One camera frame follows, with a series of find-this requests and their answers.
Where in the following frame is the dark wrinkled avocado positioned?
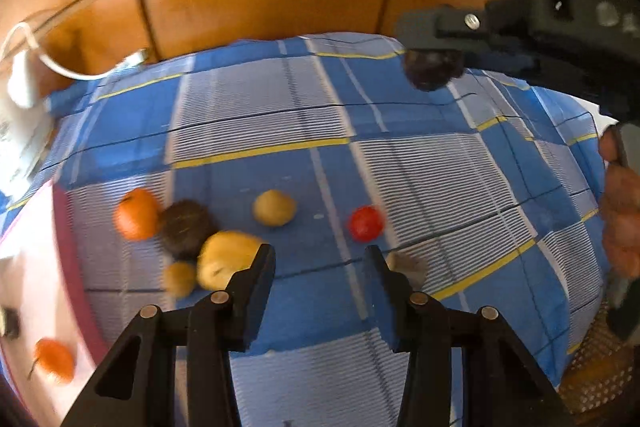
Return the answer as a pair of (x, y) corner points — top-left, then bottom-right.
(402, 50), (464, 92)

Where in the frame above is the orange mandarin with stem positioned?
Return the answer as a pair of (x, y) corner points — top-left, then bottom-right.
(27, 337), (75, 385)

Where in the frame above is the small tan round fruit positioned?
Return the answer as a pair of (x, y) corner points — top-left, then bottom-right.
(163, 261), (196, 299)

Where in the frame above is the brown bark wood chunk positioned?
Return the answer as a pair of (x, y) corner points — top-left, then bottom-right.
(386, 251), (427, 291)

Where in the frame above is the yellow bell pepper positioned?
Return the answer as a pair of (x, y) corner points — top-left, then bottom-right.
(196, 231), (262, 291)

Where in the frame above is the dark round mangosteen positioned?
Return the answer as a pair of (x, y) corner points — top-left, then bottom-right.
(158, 199), (219, 262)

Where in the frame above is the small red tomato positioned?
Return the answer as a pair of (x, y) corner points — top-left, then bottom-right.
(348, 206), (385, 243)

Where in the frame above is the dark cylinder log slice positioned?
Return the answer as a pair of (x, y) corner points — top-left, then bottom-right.
(0, 307), (20, 339)

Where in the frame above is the person right hand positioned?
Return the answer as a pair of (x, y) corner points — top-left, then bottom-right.
(599, 126), (640, 279)

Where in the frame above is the pink white cardboard tray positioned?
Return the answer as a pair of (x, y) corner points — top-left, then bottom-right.
(1, 182), (107, 426)

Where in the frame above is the blue plaid tablecloth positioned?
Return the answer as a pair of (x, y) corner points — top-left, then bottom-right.
(0, 31), (612, 427)

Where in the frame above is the white ceramic electric kettle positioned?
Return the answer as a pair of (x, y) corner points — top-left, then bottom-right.
(1, 50), (53, 200)

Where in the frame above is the white kettle power cable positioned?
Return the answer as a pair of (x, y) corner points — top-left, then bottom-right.
(0, 20), (153, 82)

